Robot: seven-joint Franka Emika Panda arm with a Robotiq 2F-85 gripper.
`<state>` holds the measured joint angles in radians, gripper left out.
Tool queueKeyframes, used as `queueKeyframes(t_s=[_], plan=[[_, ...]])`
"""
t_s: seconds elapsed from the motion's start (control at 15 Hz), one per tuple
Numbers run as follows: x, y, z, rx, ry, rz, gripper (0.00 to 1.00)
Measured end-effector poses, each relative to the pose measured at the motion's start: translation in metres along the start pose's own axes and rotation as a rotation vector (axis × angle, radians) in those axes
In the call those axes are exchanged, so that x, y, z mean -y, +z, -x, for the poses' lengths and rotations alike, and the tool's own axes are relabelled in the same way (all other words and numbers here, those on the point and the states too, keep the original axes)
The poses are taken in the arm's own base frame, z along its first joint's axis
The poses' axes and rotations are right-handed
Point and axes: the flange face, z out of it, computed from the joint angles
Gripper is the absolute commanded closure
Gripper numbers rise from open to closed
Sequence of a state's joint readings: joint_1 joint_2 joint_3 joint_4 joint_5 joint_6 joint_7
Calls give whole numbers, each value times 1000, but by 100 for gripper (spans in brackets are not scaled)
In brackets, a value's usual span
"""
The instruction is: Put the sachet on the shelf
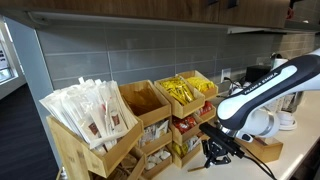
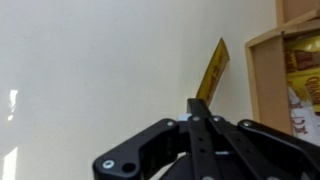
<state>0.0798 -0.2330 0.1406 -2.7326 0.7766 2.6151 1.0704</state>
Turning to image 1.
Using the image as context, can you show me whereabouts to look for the bamboo bin with yellow packets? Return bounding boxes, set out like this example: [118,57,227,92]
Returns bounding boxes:
[177,69,220,102]

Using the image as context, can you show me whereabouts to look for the bamboo bin with mixed packets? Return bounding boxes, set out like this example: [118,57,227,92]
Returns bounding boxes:
[171,134,204,170]

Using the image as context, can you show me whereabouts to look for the bright yellow packets pile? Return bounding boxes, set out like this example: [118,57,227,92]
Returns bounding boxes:
[185,76,216,94]

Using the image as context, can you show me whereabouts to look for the yellow and white packets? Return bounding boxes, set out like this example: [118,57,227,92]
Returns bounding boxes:
[173,135,202,159]

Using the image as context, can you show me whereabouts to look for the red packets in bin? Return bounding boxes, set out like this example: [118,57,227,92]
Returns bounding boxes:
[169,112,204,145]

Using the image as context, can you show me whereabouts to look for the white creamer cups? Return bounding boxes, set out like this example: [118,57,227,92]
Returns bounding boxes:
[145,149,172,171]

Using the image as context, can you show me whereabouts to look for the bamboo bin with stir sticks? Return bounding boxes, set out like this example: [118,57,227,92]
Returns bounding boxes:
[118,79,173,128]

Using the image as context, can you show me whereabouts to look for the bamboo bin with gold sachets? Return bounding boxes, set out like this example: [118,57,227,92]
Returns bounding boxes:
[153,75,206,120]

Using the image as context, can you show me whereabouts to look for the black box appliance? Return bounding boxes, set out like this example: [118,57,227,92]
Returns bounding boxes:
[245,64,272,84]

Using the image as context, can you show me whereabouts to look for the brown sugar packets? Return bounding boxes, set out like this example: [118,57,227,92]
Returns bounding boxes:
[109,153,139,180]

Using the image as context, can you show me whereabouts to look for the white round plate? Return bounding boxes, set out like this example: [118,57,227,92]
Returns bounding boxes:
[279,120,298,132]

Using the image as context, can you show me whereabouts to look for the bamboo bin with creamer cups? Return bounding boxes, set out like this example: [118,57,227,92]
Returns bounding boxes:
[141,147,174,180]

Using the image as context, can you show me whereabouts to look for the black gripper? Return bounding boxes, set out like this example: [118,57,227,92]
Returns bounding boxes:
[201,137,232,170]

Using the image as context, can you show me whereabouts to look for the bamboo bin with tea bags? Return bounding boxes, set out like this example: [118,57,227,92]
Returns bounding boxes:
[137,119,174,157]

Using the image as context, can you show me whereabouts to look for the red packets pile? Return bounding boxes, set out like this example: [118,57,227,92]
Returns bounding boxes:
[198,101,214,117]

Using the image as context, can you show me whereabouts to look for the narrow bamboo bin, red packets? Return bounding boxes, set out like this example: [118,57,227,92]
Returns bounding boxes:
[195,101,217,124]

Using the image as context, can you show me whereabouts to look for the white wall outlet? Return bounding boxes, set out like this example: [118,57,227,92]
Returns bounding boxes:
[220,67,232,84]

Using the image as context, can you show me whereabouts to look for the bamboo bin with brown packets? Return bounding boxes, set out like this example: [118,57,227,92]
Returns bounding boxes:
[108,147,147,180]

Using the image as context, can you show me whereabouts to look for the large bamboo cutlery rack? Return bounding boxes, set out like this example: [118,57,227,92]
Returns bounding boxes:
[46,114,146,180]

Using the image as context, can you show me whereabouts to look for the long bamboo tray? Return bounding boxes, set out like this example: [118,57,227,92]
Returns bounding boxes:
[234,135,285,164]

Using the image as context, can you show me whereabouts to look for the white wrapped cutlery packets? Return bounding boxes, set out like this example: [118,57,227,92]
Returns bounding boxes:
[39,77,139,152]

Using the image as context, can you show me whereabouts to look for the under-cabinet light strip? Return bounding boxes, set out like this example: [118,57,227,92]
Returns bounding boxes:
[27,11,231,30]

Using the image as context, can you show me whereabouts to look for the brown wooden stir sticks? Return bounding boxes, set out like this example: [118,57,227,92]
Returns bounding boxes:
[122,87,164,117]

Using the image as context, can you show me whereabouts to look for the window with frame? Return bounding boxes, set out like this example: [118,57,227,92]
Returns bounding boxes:
[0,18,19,85]

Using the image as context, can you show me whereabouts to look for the red wall device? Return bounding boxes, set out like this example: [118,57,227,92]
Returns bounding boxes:
[286,5,296,21]

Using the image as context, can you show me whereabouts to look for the white tea bag packets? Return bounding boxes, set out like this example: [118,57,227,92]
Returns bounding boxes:
[139,119,170,148]

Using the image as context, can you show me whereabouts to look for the speckled white cup stack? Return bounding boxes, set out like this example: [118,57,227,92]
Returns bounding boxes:
[264,57,290,113]

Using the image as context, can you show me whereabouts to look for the wooden wall cabinet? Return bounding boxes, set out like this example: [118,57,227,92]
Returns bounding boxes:
[0,0,291,30]

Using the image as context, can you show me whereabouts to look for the metal container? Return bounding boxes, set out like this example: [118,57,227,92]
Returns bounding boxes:
[282,90,305,114]

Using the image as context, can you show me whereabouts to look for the gold sachets pile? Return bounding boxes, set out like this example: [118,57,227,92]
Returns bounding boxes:
[160,77,195,107]

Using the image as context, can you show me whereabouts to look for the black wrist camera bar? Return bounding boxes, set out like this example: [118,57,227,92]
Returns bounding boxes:
[198,122,246,159]

